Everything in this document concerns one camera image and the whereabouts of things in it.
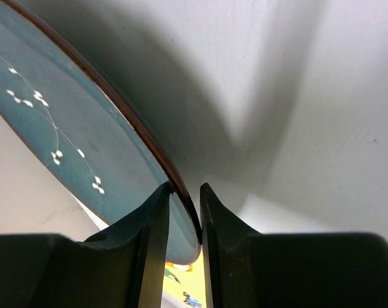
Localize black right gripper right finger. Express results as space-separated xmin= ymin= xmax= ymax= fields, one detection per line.
xmin=200 ymin=184 xmax=388 ymax=307

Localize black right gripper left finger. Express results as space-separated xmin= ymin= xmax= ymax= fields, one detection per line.
xmin=0 ymin=183 xmax=171 ymax=307

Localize yellow cartoon print cloth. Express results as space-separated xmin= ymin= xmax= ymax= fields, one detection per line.
xmin=163 ymin=253 xmax=207 ymax=307

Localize teal round plate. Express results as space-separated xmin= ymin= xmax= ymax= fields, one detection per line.
xmin=0 ymin=1 xmax=201 ymax=264

